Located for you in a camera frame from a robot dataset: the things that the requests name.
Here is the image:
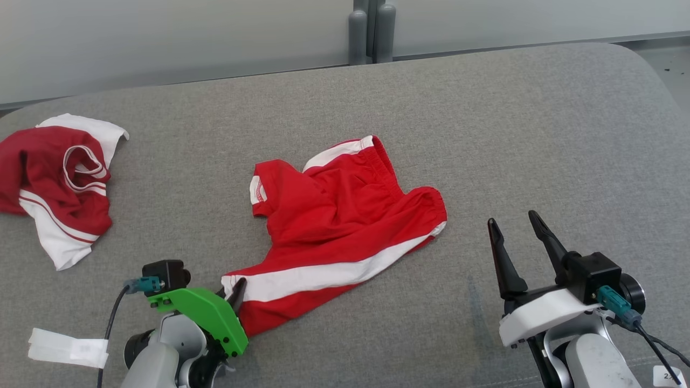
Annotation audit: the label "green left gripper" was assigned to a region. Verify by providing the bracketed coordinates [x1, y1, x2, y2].
[147, 278, 249, 358]

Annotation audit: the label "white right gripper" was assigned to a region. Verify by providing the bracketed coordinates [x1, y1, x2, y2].
[488, 210, 602, 348]

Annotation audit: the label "grey fabric sofa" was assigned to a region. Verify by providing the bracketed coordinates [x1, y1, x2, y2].
[0, 42, 690, 388]

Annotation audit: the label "red shorts with white stripe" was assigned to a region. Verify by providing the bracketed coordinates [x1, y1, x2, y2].
[221, 135, 448, 337]

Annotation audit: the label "white paper tag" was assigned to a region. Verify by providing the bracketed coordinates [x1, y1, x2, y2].
[28, 328, 108, 369]

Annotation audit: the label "left camera cable teal plug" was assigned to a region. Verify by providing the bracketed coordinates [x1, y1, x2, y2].
[97, 276, 162, 388]

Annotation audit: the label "red shirt with white sleeves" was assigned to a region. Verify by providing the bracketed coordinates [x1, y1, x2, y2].
[0, 113, 130, 271]

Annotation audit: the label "camera cable teal plug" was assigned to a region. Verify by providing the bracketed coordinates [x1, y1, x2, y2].
[97, 276, 162, 388]
[597, 286, 690, 386]

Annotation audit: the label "right camera cable teal plug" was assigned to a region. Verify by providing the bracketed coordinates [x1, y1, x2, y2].
[597, 286, 690, 386]

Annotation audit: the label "grey partition base rail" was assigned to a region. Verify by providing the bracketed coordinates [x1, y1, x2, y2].
[609, 31, 690, 45]

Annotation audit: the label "small white printed label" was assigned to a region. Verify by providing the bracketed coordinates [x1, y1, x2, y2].
[653, 365, 688, 387]

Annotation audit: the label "grey partition post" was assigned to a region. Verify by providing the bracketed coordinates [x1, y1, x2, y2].
[348, 0, 372, 65]
[372, 0, 397, 64]

